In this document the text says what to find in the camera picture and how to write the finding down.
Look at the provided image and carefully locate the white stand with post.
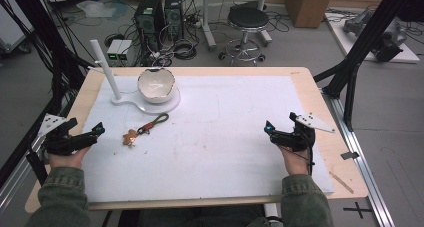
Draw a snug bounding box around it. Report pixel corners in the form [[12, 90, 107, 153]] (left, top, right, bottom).
[[89, 39, 182, 116]]

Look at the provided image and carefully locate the grey tape piece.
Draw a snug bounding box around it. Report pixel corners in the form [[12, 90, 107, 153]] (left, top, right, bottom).
[[340, 150, 361, 161]]

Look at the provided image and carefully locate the small black computer tower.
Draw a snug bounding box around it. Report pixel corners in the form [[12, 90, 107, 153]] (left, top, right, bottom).
[[163, 0, 185, 39]]

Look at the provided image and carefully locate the thin wooden stick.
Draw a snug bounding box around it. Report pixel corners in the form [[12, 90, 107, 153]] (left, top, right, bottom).
[[328, 170, 355, 195]]

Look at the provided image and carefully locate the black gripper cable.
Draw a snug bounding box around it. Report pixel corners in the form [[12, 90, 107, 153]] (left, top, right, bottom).
[[279, 133, 316, 177]]

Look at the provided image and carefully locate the white board with robot parts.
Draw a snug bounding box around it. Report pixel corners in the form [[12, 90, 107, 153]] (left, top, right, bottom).
[[324, 10, 421, 65]]

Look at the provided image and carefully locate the white ceramic bowl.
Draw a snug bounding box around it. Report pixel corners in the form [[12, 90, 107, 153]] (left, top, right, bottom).
[[137, 67, 177, 105]]

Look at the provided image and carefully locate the brown leather keychain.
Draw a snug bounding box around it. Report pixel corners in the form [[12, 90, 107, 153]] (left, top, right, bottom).
[[121, 112, 170, 148]]

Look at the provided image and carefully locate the person's left hand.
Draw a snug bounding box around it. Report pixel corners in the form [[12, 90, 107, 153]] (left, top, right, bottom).
[[48, 146, 92, 170]]

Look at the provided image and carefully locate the white power supply box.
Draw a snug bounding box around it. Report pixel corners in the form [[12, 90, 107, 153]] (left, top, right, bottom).
[[116, 39, 134, 67], [106, 39, 124, 67]]

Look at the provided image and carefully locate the coiled black cable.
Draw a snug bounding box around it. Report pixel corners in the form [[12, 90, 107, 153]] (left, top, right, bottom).
[[172, 39, 198, 61]]

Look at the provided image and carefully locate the black metal frame with cables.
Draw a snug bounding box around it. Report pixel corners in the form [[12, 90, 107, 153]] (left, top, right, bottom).
[[0, 0, 96, 188]]

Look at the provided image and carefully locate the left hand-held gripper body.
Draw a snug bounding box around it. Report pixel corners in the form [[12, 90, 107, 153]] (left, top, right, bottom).
[[37, 113, 100, 157]]

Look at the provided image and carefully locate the brown wooden cabinet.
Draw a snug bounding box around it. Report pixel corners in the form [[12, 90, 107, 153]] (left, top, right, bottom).
[[285, 0, 336, 29]]

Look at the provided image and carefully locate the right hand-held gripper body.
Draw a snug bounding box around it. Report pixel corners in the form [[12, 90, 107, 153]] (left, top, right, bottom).
[[269, 111, 336, 153]]

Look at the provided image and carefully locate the large black computer tower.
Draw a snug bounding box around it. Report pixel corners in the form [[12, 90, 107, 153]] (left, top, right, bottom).
[[134, 0, 165, 53]]

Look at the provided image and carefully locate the person's right hand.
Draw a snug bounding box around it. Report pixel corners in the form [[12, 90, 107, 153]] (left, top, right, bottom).
[[281, 146, 313, 177]]

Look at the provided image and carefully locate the wooden table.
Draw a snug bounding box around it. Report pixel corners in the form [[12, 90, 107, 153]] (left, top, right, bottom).
[[24, 66, 370, 215]]

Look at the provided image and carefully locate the white table mat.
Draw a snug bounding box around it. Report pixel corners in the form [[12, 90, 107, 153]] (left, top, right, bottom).
[[80, 75, 336, 204]]

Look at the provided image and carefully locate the aluminium rail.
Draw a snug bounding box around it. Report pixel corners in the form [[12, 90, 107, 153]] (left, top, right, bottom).
[[320, 87, 396, 227]]

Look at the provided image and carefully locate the black round stool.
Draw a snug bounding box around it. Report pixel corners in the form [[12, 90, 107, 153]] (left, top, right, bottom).
[[218, 6, 272, 67]]

